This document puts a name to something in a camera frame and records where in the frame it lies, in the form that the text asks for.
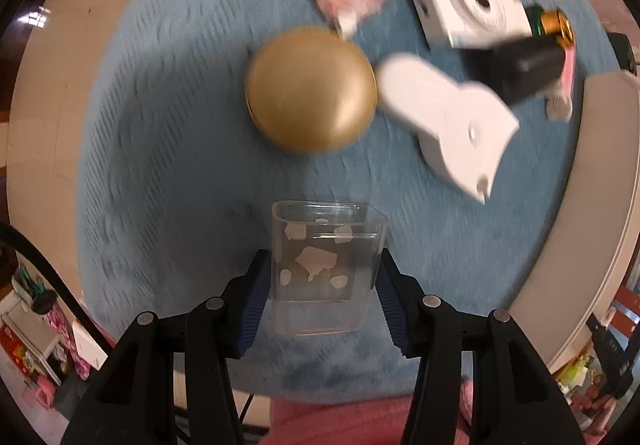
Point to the black charger plug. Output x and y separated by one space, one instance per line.
520 67

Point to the pink hair roller clip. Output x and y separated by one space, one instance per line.
565 90

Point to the gold round dome lid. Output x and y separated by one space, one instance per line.
310 90

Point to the blue fleece blanket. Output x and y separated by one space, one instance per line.
175 150

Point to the green jar with gold lid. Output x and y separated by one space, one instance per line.
555 25

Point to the white compact camera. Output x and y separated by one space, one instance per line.
470 0

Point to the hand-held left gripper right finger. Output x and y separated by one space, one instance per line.
395 315

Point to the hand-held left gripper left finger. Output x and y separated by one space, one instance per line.
255 310

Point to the clear plastic box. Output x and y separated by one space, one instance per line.
327 270

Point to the white handheld tool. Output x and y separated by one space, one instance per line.
450 125

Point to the white plastic tray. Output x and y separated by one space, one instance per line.
600 200

